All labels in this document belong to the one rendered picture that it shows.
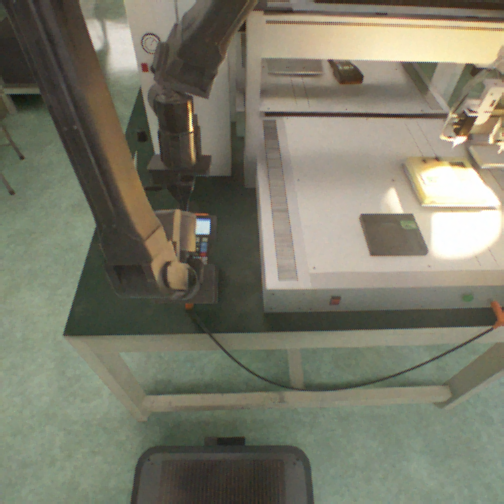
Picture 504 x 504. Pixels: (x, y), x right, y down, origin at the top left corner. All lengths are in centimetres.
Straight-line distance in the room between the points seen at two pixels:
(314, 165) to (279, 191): 15
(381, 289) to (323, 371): 86
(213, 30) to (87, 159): 23
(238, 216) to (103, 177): 65
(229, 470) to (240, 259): 63
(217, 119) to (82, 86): 67
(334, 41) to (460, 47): 28
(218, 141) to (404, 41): 51
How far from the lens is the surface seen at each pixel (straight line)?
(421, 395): 154
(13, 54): 312
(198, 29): 52
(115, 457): 156
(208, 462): 124
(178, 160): 61
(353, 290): 79
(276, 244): 82
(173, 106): 59
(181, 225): 53
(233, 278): 88
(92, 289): 93
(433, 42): 98
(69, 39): 40
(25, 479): 167
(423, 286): 84
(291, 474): 124
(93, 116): 40
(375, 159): 111
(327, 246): 83
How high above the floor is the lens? 148
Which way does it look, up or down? 52 degrees down
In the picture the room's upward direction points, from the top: 3 degrees clockwise
